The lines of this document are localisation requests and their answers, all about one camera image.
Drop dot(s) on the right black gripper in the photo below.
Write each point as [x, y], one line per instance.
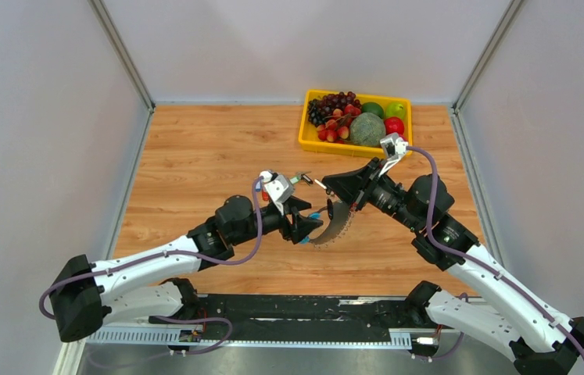
[356, 187]

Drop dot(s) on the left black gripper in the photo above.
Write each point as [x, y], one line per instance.
[300, 229]

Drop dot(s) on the large keyring with small rings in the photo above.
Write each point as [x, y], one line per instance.
[333, 229]

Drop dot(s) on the black tagged key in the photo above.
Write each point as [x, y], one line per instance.
[330, 208]

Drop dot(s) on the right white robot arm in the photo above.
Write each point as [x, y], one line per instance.
[534, 336]

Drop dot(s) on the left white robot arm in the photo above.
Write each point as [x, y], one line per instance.
[88, 295]

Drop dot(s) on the red cherries cluster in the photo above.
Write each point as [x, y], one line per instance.
[333, 125]

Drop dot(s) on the green netted melon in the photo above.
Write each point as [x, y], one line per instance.
[367, 130]

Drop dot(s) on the upper red apple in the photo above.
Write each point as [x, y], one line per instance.
[394, 125]

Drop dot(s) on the dark green lime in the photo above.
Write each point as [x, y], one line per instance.
[374, 108]

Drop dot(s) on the dark purple grape bunch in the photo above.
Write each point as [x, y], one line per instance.
[341, 107]

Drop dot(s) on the light green apple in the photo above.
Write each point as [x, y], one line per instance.
[396, 109]

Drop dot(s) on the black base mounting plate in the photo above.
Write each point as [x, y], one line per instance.
[308, 318]

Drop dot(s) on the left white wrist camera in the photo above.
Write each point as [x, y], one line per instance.
[277, 187]

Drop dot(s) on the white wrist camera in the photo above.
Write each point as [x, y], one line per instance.
[395, 148]
[277, 187]

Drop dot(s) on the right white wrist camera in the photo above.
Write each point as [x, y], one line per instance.
[395, 148]

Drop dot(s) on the right aluminium corner post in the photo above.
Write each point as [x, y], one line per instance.
[509, 15]

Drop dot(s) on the aluminium corner post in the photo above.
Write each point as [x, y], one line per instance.
[111, 30]
[509, 15]

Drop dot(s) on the aluminium front rail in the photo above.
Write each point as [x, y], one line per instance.
[152, 347]

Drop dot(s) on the left aluminium corner post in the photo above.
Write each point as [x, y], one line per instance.
[111, 30]

